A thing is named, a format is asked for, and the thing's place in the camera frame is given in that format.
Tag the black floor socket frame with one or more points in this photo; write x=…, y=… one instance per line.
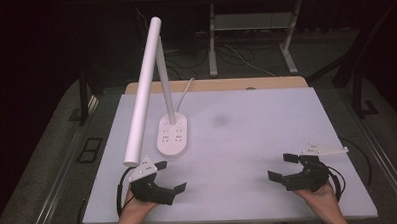
x=89, y=151

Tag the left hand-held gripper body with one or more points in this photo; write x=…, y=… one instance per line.
x=147, y=190

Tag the black metal stand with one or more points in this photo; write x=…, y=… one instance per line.
x=357, y=93
x=83, y=102

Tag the person's left hand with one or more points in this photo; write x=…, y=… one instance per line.
x=135, y=211

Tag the grey metal frame desk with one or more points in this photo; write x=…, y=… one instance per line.
x=212, y=58

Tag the person's right hand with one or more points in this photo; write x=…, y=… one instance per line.
x=321, y=199

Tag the white table mat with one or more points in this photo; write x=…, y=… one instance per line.
x=238, y=157

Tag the white desk lamp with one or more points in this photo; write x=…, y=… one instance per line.
x=142, y=94

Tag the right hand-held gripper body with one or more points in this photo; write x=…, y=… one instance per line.
x=310, y=178

